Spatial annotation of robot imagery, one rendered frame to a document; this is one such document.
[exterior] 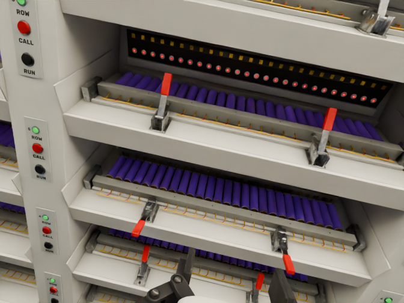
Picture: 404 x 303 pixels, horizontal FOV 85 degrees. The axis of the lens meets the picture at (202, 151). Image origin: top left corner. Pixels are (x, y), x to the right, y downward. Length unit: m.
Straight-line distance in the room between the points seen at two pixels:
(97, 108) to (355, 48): 0.40
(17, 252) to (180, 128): 0.51
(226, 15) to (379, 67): 0.21
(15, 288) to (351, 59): 0.95
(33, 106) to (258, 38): 0.37
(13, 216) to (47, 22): 0.51
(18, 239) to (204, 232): 0.48
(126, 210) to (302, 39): 0.42
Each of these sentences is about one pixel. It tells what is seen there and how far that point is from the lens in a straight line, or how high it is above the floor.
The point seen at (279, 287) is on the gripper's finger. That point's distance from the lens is 0.26.
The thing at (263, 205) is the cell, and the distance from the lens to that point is 0.52.
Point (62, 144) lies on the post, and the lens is 0.46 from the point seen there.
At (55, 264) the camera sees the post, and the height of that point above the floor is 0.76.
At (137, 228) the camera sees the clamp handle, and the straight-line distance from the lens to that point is 0.42.
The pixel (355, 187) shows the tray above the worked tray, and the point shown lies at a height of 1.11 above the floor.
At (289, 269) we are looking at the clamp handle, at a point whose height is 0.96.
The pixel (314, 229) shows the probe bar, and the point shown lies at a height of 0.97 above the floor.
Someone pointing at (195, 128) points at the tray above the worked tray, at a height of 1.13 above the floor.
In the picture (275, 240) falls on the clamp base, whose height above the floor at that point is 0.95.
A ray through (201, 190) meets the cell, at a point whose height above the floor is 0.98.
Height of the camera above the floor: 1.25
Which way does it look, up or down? 23 degrees down
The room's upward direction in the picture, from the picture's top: 12 degrees clockwise
